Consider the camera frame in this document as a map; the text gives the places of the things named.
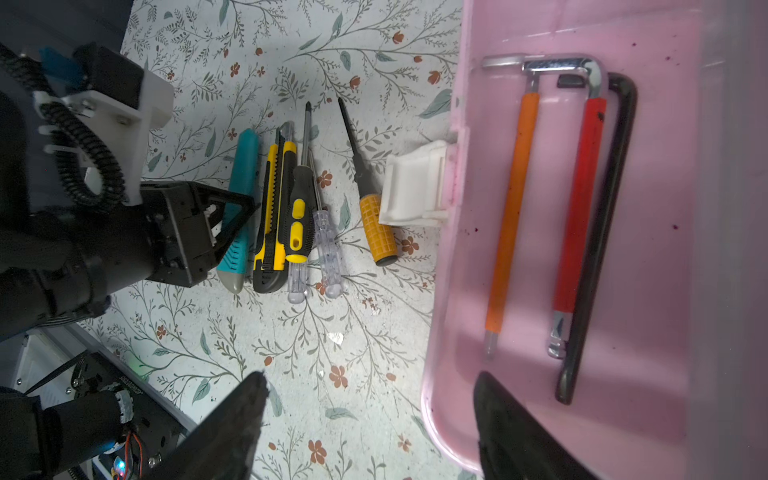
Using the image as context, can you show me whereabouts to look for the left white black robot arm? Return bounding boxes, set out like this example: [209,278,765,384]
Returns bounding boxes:
[1,99,255,479]

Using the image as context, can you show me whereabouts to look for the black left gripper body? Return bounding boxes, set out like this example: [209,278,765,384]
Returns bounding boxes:
[140,182,218,287]

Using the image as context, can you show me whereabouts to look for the orange pencil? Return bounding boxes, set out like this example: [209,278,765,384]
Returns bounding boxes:
[484,74,540,360]

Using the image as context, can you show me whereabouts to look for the teal utility knife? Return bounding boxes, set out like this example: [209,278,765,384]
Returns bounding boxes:
[215,127,262,295]

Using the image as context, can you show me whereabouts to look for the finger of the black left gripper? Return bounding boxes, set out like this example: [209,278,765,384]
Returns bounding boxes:
[191,182,259,267]

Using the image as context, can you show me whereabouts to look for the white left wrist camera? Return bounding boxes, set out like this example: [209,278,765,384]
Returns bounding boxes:
[39,43,174,207]

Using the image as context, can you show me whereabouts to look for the black yellow utility knife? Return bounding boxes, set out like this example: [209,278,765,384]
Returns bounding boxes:
[252,129,297,294]

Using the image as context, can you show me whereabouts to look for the clear handled screwdriver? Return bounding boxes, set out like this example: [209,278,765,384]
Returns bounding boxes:
[287,262,309,305]
[313,183,343,299]

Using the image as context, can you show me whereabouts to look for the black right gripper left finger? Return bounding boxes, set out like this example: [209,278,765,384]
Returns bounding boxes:
[147,372,269,479]

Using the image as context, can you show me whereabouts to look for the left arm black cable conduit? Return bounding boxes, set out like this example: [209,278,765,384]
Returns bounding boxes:
[0,41,127,211]

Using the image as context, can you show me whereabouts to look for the pink plastic tool box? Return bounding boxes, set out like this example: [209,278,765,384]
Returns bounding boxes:
[377,0,768,480]

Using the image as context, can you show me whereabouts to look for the yellow handled small screwdriver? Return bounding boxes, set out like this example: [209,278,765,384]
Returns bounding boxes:
[338,98,398,267]

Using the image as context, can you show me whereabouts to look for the red handled tool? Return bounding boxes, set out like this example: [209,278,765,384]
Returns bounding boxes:
[482,54,608,359]

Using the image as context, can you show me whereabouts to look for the black yellow screwdriver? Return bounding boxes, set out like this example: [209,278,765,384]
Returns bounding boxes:
[286,102,317,264]

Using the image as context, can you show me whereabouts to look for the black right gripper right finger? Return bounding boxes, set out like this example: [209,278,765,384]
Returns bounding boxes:
[473,371,595,480]

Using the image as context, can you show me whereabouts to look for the black hex key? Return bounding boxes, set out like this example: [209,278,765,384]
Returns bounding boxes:
[555,72,638,405]

